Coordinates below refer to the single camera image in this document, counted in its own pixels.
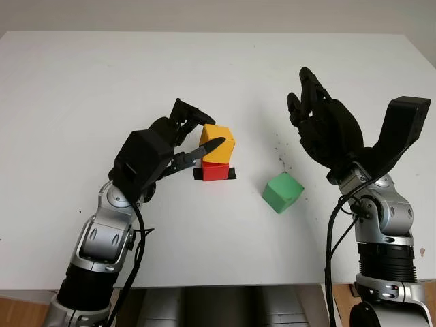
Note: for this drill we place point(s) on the green wooden block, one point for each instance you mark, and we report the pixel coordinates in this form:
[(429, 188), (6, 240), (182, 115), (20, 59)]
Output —
[(282, 192)]

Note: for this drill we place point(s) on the black tape strip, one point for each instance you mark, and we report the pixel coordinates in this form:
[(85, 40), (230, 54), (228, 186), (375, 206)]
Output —
[(231, 173)]

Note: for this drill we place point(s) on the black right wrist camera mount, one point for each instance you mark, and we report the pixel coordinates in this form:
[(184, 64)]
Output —
[(402, 129)]

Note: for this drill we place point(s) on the red wooden block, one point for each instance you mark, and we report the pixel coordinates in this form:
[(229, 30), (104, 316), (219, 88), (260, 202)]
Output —
[(214, 173)]

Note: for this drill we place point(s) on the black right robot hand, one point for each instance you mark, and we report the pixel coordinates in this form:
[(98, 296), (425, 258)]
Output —
[(335, 133)]

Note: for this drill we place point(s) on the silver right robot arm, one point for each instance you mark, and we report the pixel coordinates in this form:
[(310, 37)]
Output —
[(391, 218)]

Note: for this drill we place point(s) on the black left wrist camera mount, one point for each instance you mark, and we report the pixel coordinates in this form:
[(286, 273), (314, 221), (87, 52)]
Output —
[(139, 160)]

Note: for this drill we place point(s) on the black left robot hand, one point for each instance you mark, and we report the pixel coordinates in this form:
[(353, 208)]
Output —
[(163, 133)]

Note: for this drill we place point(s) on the white table leg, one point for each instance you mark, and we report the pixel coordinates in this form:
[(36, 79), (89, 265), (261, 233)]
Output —
[(323, 306)]

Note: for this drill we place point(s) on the grey robot body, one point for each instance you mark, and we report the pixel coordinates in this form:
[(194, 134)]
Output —
[(218, 306)]

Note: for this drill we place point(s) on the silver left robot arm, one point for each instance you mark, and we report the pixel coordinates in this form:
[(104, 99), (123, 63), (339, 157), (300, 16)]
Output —
[(102, 238)]

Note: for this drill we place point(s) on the yellow wooden block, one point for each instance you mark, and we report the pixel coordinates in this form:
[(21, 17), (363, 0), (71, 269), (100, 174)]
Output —
[(221, 150)]

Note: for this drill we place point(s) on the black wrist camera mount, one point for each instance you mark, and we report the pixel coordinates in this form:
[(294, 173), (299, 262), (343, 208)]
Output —
[(402, 129), (139, 160)]

